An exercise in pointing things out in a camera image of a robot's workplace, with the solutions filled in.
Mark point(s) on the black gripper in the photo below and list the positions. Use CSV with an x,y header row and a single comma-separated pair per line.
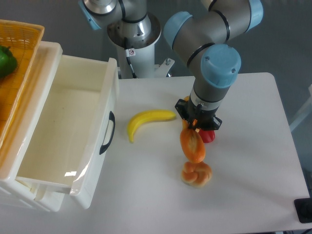
x,y
196,116

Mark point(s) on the long orange bread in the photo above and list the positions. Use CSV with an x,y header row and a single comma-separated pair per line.
x,y
192,145

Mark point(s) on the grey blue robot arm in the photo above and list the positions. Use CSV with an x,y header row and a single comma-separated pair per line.
x,y
200,43

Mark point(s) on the round knotted bread roll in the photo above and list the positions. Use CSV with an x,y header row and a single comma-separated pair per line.
x,y
196,174

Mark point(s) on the white upper drawer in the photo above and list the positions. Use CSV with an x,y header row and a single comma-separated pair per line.
x,y
63,154

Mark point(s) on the white drawer cabinet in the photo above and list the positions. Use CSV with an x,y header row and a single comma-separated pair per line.
x,y
14,191

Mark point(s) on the red bell pepper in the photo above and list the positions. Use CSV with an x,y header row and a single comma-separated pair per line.
x,y
207,136

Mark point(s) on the yellow banana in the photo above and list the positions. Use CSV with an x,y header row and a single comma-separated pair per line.
x,y
147,116

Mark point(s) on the black device at edge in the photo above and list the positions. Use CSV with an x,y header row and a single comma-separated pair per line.
x,y
303,208

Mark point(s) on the orange plastic basket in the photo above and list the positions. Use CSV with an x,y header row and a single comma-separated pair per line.
x,y
19,42

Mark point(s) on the green bell pepper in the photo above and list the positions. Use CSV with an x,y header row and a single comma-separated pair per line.
x,y
8,63

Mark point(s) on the black drawer handle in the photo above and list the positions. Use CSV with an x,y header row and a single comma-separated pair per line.
x,y
109,133

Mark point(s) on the white frame at right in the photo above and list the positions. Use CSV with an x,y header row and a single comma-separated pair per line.
x,y
302,112

